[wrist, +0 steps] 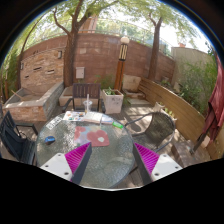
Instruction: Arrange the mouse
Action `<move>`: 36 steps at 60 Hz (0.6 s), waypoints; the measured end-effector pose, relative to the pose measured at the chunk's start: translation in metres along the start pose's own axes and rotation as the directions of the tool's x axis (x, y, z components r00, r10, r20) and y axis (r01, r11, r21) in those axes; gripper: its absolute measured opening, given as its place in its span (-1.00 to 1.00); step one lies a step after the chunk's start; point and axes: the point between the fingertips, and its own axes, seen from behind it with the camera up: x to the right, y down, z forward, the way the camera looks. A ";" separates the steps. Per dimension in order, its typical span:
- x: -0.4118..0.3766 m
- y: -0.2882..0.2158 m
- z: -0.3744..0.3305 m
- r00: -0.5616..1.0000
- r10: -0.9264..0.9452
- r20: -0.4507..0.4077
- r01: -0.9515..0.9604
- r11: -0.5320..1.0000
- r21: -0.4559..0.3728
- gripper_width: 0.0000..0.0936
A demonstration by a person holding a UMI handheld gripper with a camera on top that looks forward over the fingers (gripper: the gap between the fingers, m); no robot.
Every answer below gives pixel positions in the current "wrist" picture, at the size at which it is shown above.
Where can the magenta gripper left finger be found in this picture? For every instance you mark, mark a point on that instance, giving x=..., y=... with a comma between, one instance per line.
x=70, y=166

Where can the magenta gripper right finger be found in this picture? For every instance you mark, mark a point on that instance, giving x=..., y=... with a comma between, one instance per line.
x=153, y=166

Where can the blue computer mouse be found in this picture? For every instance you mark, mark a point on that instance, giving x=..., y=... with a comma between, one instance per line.
x=49, y=139

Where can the red floral mouse pad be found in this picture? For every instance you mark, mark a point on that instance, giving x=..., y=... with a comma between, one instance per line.
x=93, y=134

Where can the wicker chair on right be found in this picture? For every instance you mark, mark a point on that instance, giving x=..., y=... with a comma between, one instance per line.
x=159, y=132

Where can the round glass patio table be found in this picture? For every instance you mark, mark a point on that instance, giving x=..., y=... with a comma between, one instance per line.
x=112, y=156

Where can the white patterned card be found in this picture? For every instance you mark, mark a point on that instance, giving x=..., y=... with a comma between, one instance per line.
x=54, y=122

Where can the colourful paint palette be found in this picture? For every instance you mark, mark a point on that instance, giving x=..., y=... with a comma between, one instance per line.
x=73, y=116

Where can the open white book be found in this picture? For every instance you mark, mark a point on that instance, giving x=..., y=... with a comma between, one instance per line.
x=96, y=117

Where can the green small object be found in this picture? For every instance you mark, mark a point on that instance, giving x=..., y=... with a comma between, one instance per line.
x=118, y=125

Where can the black chair on left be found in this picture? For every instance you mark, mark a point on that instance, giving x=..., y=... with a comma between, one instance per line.
x=22, y=148

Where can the wooden curved bench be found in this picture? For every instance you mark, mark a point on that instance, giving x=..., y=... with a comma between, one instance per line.
x=189, y=121

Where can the clear plastic cup with straw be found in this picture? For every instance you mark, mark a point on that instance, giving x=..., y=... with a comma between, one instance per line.
x=87, y=104

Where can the dark wooden chair behind table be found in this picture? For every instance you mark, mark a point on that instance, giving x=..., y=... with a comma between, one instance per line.
x=84, y=91

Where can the closed red patio umbrella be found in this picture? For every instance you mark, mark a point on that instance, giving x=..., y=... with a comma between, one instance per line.
x=215, y=116

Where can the white square planter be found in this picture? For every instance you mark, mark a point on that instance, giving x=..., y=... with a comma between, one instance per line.
x=113, y=100

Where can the left tree trunk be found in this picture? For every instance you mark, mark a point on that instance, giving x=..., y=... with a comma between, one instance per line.
x=79, y=16

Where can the tree trunk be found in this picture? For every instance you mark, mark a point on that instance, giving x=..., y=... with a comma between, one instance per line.
x=155, y=48
x=79, y=16

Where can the right tree trunk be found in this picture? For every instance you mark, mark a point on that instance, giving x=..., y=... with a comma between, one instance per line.
x=155, y=48

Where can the white box on wall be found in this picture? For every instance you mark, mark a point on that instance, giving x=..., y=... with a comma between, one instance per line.
x=80, y=72

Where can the garden lamp post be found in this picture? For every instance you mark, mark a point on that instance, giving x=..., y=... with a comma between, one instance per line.
x=122, y=57

